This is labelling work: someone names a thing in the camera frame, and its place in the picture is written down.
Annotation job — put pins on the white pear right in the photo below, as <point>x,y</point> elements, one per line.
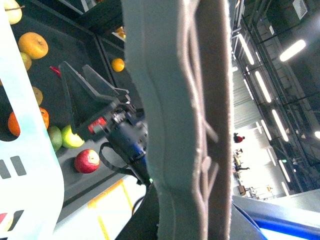
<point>13,11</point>

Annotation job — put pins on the red apple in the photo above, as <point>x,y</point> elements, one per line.
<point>87,161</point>

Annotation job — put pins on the teal plastic shopping basket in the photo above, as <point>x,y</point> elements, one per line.
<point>35,185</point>

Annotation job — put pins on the red chili pepper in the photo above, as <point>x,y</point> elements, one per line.
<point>56,70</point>

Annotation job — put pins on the small yellow-green pear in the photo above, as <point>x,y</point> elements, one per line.
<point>27,61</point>

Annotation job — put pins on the brown kiwi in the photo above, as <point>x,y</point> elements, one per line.
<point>38,95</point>

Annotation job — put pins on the distant orange on shelf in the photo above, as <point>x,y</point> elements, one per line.
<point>118,65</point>

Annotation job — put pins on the green apple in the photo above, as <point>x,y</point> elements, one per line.
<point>70,140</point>

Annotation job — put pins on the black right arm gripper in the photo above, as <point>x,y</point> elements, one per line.
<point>97,113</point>

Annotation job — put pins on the grey-brown basket handle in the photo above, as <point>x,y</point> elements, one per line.
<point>178,53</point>

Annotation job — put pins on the black shelf frame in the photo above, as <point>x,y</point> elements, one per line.
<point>70,43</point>

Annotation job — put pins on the orange with green stem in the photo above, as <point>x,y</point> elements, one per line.
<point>14,127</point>

